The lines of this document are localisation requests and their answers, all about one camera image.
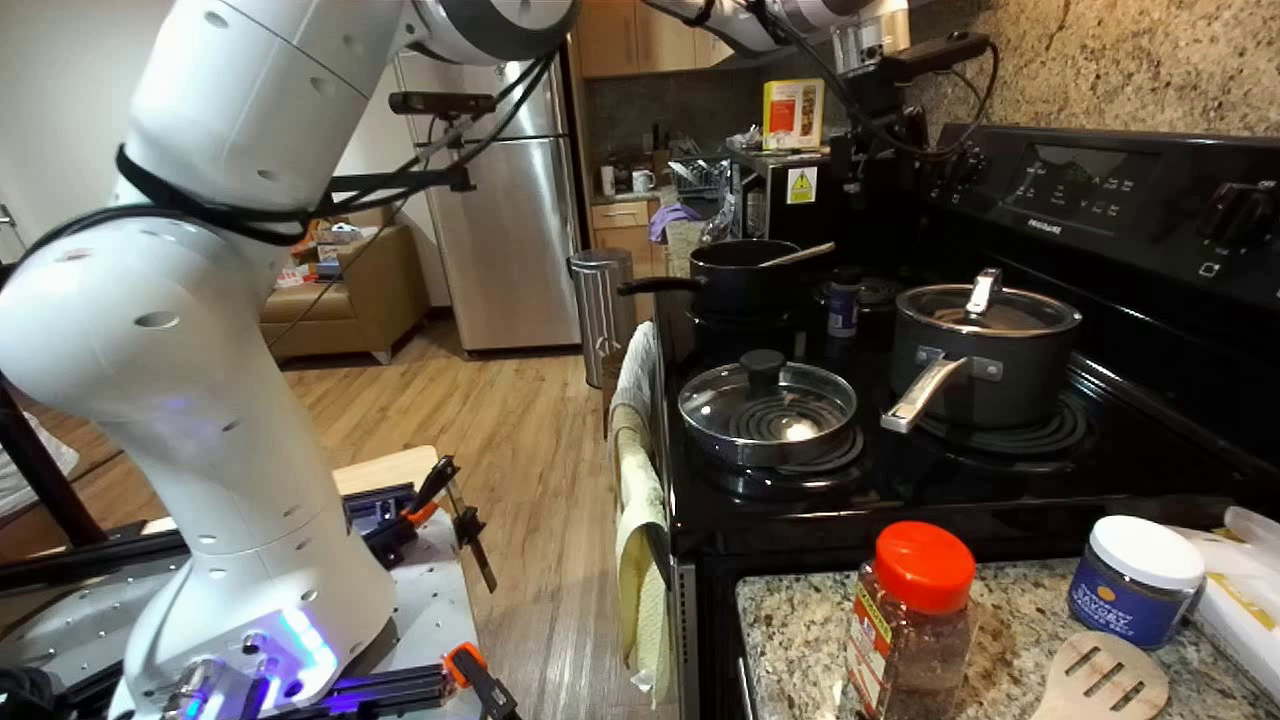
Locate spice bottle with orange lid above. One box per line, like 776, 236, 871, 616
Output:
849, 518, 977, 720

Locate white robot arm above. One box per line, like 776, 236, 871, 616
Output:
0, 0, 577, 720

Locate tall black pot rear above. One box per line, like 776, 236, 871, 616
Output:
623, 241, 837, 320

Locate glass pot lid black knob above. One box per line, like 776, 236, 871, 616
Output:
675, 349, 861, 468

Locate small blue-labelled dark bottle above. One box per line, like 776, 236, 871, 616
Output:
826, 277, 861, 339

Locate black electric stove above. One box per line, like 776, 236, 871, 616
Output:
674, 126, 1280, 720

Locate stainless steel refrigerator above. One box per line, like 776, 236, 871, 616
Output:
397, 54, 585, 352

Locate brown armchair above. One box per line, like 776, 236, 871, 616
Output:
262, 224, 427, 365

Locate blue white-lidded jar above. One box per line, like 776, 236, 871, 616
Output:
1069, 517, 1209, 651

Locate wooden slotted spatula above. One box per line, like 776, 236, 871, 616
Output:
1033, 633, 1173, 720

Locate cream towel on oven handle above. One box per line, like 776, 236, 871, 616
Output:
607, 320, 674, 705

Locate black clamp orange handle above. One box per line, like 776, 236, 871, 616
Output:
364, 454, 497, 588

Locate black saucepan with handle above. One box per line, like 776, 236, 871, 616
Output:
879, 268, 1085, 434

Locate black camera on stand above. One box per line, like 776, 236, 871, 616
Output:
390, 90, 497, 118

